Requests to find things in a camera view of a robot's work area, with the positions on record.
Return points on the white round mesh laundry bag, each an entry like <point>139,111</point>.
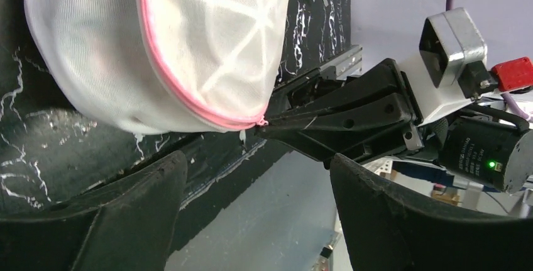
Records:
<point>157,66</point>

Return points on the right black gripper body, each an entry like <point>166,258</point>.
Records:
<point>377,115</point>

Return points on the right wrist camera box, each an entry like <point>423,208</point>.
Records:
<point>449,41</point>

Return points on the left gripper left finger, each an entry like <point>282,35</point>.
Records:
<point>125,225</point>

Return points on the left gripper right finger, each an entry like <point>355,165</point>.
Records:
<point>387,226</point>

